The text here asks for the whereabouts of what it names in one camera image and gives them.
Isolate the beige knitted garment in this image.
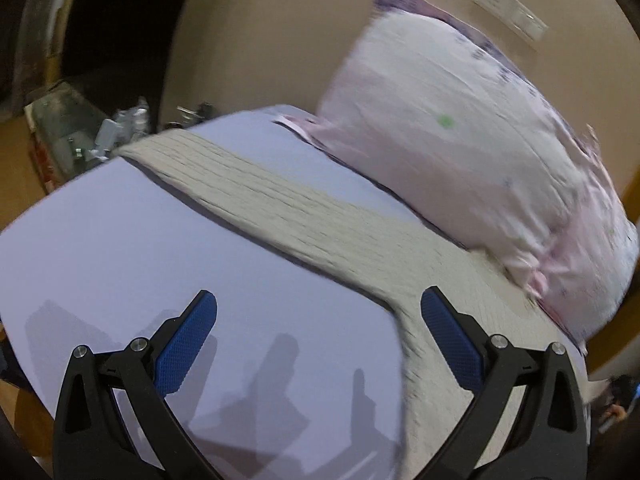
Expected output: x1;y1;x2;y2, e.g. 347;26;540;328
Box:
118;130;561;479

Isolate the lavender bed sheet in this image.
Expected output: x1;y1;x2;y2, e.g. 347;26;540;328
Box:
0;104;591;480

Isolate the cluttered bedside table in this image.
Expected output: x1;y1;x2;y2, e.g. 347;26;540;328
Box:
24;81;216;194

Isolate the white floral pillow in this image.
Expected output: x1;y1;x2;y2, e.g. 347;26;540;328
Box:
282;0;639;344

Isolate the white wall switch plate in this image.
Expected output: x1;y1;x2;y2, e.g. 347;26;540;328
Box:
473;0;548;44

